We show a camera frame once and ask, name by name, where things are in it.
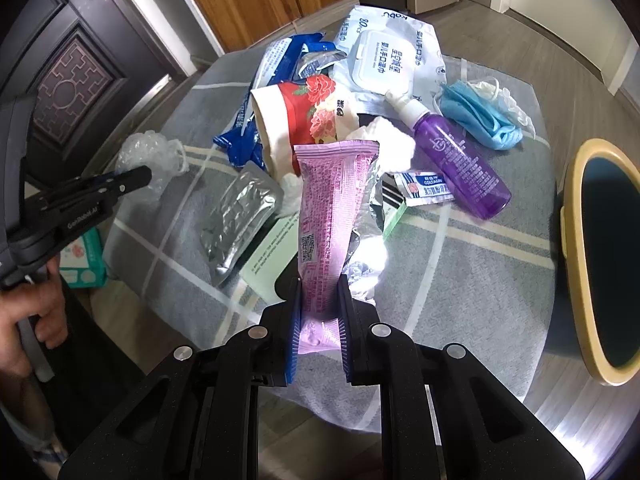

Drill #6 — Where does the pink purple snack wrapper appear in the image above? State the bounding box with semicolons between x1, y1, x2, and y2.
294;140;378;356

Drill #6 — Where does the clear plastic bag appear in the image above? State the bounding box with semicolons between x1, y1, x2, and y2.
115;130;189;203

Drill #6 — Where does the blue kitchen wipes pack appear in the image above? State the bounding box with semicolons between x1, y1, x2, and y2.
214;32;357;178

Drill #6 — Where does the red floral paper cup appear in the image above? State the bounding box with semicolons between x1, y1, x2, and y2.
250;74;359;182

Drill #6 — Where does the teal trash bin yellow rim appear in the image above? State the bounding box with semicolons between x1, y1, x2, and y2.
560;139;639;387

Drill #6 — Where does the person's left hand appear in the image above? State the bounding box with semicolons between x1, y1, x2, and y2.
1;257;68;382

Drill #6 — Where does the green tissue pack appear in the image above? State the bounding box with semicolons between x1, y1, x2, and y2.
60;228;107;288

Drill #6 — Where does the green white medicine box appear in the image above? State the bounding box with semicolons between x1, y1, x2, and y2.
240;176;407;304

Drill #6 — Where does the silver foil tray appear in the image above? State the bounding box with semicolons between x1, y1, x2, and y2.
200;162;283;286

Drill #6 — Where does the small blue white sachet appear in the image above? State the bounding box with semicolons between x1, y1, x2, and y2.
393;171;454;207

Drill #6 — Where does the grey plaid mat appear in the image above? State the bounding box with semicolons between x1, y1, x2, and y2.
102;46;558;434

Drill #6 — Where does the dark entrance door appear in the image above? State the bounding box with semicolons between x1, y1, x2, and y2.
1;0;184;188

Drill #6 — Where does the crumpled white tissue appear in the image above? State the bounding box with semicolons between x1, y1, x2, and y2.
346;116;416;176

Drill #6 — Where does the purple spray bottle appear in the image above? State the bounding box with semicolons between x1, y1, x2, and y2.
385;92;512;220

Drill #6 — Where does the white baby wipes pack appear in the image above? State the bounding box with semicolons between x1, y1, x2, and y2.
330;6;447;117

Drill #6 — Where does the white interior door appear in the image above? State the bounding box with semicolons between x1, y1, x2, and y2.
490;0;639;94

